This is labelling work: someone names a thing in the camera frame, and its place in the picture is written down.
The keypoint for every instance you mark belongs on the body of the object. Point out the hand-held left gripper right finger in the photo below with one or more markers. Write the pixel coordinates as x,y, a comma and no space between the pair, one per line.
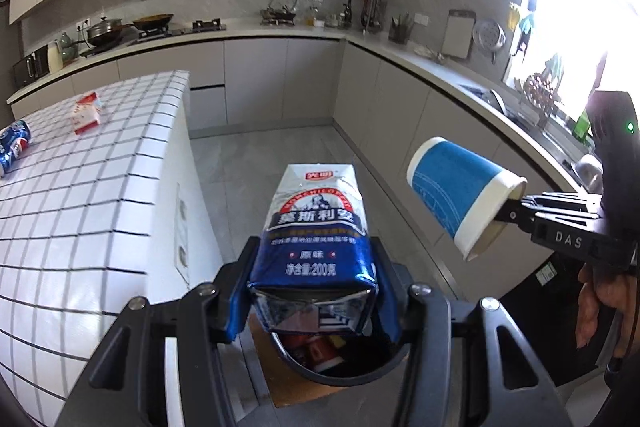
387,327

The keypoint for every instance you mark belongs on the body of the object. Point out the hanging rubber gloves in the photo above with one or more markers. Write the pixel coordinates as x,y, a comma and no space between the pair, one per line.
522,24

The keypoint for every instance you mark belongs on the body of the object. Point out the yellow oil bottle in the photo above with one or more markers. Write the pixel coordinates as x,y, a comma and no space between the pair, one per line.
315,18

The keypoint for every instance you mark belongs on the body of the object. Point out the red paper cup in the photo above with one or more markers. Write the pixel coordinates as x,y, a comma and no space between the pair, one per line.
322,352

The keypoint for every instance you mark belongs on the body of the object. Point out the kitchen window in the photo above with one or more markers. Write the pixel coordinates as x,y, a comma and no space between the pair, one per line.
575,7

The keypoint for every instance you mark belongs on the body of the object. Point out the green ceramic jar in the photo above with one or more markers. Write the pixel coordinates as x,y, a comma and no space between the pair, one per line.
68,47

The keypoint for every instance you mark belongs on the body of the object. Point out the black trash bin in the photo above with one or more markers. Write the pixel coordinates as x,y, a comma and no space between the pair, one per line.
350,379

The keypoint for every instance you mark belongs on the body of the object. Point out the black chopstick holder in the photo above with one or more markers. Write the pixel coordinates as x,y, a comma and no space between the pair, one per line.
400,32

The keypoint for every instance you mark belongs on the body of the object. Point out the small red and white carton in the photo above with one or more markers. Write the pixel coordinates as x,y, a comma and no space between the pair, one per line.
87,114

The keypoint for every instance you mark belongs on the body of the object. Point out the blue milk carton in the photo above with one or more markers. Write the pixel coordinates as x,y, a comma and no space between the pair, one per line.
315,227

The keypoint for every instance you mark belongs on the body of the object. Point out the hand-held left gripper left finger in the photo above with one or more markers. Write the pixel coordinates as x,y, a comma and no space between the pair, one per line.
240,307

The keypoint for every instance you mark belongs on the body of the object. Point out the wok with lid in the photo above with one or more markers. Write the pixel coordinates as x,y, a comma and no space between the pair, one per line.
105,32

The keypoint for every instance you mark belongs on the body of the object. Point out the gas stove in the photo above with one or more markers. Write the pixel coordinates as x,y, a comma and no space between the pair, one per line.
200,27

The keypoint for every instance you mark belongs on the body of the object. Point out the blue and white paper cup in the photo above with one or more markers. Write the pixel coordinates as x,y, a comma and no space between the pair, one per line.
460,187

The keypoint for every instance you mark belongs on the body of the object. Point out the metal kettle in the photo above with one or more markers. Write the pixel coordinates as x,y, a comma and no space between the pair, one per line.
280,9

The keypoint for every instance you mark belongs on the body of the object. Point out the white jug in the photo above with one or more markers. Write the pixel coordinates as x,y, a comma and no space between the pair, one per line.
55,57

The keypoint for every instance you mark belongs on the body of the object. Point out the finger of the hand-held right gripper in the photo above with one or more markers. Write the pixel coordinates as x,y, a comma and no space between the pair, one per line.
560,202
515,217

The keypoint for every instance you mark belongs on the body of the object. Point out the kitchen sink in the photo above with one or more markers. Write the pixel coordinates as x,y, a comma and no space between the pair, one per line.
492,104

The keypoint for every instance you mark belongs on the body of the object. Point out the induction cooker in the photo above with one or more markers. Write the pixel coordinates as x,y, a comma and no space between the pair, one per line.
100,49

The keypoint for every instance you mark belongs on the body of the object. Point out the frying pan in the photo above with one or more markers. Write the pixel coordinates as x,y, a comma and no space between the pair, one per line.
152,22

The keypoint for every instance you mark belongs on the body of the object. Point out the metal colander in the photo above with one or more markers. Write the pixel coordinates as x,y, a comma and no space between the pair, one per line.
489,34

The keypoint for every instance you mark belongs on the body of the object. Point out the person's right hand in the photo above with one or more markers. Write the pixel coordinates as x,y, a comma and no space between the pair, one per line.
600,312

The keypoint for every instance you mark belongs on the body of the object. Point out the grey cutting board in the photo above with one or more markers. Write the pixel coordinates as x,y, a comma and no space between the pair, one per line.
458,34

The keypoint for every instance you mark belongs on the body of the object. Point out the black microwave oven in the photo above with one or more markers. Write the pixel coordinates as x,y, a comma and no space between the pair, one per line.
30,67

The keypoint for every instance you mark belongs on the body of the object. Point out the blue soda can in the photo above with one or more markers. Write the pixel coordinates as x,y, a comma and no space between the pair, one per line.
15,144

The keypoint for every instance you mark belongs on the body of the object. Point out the utensil holder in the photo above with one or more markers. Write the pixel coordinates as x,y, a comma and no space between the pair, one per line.
372,12

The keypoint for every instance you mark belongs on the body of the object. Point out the dark bottle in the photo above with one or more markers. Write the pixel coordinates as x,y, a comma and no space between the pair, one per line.
348,12

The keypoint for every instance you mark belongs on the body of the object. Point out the wicker basket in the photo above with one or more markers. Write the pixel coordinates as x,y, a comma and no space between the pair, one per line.
542,94

